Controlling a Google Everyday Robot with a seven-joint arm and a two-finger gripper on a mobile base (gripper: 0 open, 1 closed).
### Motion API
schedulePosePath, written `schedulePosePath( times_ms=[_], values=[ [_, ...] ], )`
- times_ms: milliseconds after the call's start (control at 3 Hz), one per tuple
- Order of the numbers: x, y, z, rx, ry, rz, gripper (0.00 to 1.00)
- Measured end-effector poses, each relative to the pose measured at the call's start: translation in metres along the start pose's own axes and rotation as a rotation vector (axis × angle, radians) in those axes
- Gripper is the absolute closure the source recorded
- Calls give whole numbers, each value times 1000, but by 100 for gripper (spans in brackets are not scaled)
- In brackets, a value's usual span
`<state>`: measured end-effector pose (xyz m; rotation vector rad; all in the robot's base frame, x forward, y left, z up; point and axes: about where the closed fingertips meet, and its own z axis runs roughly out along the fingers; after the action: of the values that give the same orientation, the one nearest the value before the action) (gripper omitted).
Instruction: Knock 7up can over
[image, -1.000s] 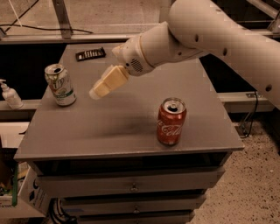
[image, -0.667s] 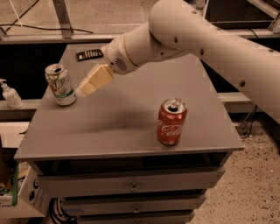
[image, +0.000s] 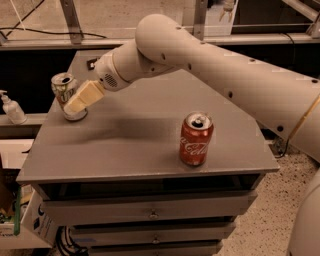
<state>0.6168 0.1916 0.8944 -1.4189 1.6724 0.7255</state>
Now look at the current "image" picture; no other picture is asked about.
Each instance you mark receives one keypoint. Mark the red coca-cola can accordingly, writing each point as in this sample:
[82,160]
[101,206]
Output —
[196,133]

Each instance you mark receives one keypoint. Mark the horizontal metal rail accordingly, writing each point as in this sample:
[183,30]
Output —
[105,43]

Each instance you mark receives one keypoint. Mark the bottom grey drawer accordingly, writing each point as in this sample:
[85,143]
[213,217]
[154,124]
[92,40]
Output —
[191,248]

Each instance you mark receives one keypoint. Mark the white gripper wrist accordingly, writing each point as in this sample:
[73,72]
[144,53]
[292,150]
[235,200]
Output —
[106,74]

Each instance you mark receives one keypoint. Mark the metal frame post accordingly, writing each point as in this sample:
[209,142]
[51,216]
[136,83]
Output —
[72,21]
[199,18]

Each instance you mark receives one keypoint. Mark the left metal frame post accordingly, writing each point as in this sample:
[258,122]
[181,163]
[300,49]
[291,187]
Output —
[72,21]

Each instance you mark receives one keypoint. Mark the green white 7up can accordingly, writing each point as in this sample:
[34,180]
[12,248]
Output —
[64,85]

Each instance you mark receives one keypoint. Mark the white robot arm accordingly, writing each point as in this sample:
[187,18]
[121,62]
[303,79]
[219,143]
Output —
[286,102]

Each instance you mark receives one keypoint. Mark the top grey drawer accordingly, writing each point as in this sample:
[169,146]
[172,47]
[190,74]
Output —
[149,208]

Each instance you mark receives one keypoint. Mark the grey drawer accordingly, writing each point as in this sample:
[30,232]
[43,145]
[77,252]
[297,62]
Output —
[191,248]
[149,208]
[152,234]

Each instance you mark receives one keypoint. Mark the middle grey drawer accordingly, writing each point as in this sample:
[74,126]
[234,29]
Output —
[152,234]

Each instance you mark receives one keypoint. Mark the black rectangular remote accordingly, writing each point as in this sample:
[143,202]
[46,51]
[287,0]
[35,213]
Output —
[91,63]

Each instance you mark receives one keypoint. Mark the grey drawer cabinet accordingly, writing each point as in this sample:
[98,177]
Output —
[128,146]

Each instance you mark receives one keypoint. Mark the white pump sanitizer bottle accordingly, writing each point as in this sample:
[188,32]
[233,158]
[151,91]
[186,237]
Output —
[12,109]

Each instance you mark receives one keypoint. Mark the white cardboard box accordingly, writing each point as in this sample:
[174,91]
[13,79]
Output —
[27,226]

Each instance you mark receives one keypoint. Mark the right metal frame post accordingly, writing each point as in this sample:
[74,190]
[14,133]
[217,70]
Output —
[199,18]

